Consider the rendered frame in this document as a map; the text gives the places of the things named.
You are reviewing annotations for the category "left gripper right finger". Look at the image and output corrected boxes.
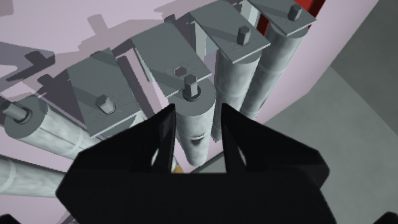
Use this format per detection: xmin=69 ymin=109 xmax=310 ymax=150
xmin=221 ymin=103 xmax=330 ymax=188

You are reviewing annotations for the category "brown cardboard box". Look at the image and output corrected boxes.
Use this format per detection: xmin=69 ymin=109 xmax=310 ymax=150
xmin=171 ymin=164 xmax=184 ymax=173

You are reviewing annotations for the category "red scrap tray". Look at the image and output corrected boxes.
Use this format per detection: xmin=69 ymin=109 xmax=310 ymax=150
xmin=257 ymin=0 xmax=326 ymax=36

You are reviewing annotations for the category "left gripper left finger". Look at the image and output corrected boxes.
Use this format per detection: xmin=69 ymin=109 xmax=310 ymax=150
xmin=68 ymin=103 xmax=176 ymax=173

